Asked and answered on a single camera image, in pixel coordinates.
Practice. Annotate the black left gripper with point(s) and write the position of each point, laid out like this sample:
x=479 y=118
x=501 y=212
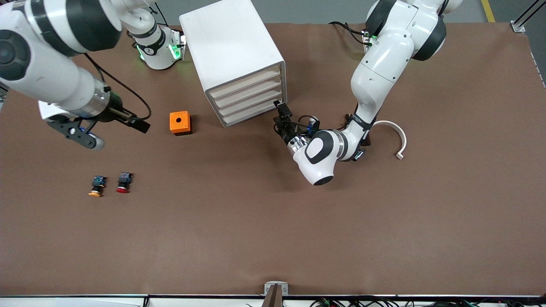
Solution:
x=287 y=131

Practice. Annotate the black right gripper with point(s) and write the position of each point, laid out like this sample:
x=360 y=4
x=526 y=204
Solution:
x=114 y=106

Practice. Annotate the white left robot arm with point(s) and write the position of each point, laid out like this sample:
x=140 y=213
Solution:
x=384 y=64

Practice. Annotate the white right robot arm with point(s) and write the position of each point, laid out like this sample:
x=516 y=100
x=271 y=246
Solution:
x=42 y=72

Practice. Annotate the red mushroom push button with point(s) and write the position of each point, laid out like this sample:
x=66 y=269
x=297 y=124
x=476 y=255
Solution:
x=123 y=182

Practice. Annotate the yellow mushroom push button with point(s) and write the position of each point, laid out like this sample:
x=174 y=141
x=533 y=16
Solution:
x=97 y=185

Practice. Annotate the orange button enclosure box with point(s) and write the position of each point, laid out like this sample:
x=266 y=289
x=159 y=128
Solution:
x=179 y=121

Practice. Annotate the silver metal selector switch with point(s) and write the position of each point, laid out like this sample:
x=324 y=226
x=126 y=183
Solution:
x=361 y=154

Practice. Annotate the white curved plastic bracket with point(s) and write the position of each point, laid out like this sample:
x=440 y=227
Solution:
x=401 y=136

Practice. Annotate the aluminium frame profile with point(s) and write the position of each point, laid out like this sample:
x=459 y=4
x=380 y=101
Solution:
x=522 y=21

